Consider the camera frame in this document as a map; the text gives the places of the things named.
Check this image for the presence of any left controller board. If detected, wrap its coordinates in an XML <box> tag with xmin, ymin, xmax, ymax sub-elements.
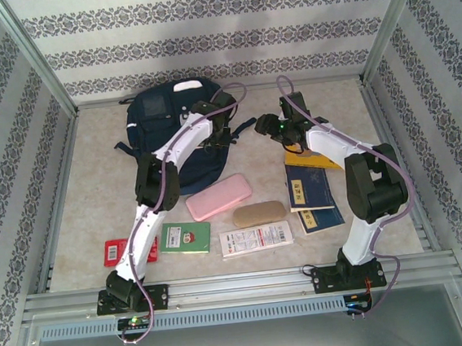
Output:
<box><xmin>116</xmin><ymin>314</ymin><xmax>152</xmax><ymax>332</ymax></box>

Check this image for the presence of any red packet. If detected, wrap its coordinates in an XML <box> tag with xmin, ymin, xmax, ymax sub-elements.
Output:
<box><xmin>103</xmin><ymin>235</ymin><xmax>161</xmax><ymax>268</ymax></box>

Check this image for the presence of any navy blue backpack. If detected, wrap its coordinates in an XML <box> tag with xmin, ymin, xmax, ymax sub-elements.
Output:
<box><xmin>108</xmin><ymin>71</ymin><xmax>265</xmax><ymax>204</ymax></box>

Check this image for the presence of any aluminium frame post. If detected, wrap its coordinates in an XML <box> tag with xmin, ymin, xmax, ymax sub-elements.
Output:
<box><xmin>0</xmin><ymin>0</ymin><xmax>81</xmax><ymax>122</ymax></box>
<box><xmin>351</xmin><ymin>0</ymin><xmax>439</xmax><ymax>86</ymax></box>

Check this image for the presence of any pink pencil case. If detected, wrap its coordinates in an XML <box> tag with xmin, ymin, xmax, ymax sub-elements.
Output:
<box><xmin>183</xmin><ymin>172</ymin><xmax>256</xmax><ymax>223</ymax></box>

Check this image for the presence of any tan fabric glasses case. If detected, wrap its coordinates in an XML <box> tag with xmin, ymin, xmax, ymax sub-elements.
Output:
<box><xmin>231</xmin><ymin>199</ymin><xmax>288</xmax><ymax>230</ymax></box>

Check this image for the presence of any white ruler set packet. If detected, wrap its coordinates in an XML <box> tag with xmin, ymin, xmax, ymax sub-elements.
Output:
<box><xmin>218</xmin><ymin>220</ymin><xmax>296</xmax><ymax>261</ymax></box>

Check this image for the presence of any blue book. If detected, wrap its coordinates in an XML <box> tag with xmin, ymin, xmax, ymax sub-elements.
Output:
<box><xmin>284</xmin><ymin>160</ymin><xmax>337</xmax><ymax>214</ymax></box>
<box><xmin>297</xmin><ymin>204</ymin><xmax>347</xmax><ymax>237</ymax></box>

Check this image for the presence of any aluminium side rail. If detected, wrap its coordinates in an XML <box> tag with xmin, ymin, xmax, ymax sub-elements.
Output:
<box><xmin>20</xmin><ymin>112</ymin><xmax>98</xmax><ymax>295</ymax></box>
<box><xmin>358</xmin><ymin>76</ymin><xmax>443</xmax><ymax>259</ymax></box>

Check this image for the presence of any grey slotted cable duct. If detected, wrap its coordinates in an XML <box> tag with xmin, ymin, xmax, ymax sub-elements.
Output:
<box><xmin>36</xmin><ymin>296</ymin><xmax>348</xmax><ymax>343</ymax></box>

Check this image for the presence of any right controller board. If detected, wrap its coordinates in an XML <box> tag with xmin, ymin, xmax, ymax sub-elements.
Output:
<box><xmin>342</xmin><ymin>291</ymin><xmax>376</xmax><ymax>315</ymax></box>

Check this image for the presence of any controller board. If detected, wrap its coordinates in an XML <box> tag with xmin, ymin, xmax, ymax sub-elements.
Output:
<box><xmin>116</xmin><ymin>314</ymin><xmax>152</xmax><ymax>332</ymax></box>
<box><xmin>342</xmin><ymin>291</ymin><xmax>376</xmax><ymax>315</ymax></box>

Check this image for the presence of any green notebook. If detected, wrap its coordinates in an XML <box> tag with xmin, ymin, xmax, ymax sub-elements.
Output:
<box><xmin>156</xmin><ymin>218</ymin><xmax>214</xmax><ymax>259</ymax></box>

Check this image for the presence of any aluminium mounting rail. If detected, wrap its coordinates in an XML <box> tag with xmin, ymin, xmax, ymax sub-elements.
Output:
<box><xmin>20</xmin><ymin>252</ymin><xmax>460</xmax><ymax>325</ymax></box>

